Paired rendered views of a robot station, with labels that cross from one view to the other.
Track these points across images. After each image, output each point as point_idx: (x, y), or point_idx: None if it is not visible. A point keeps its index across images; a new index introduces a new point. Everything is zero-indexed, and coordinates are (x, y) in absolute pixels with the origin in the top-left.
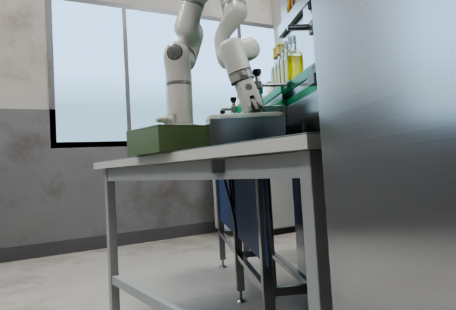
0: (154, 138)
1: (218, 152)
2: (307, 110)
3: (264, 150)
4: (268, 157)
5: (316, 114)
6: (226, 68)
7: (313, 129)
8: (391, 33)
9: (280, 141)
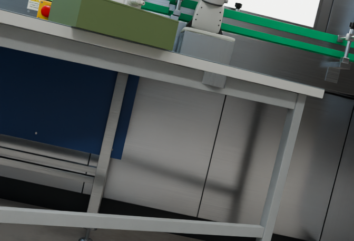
0: (165, 32)
1: (244, 75)
2: (235, 46)
3: (292, 89)
4: (273, 89)
5: (254, 56)
6: None
7: (242, 63)
8: None
9: (306, 88)
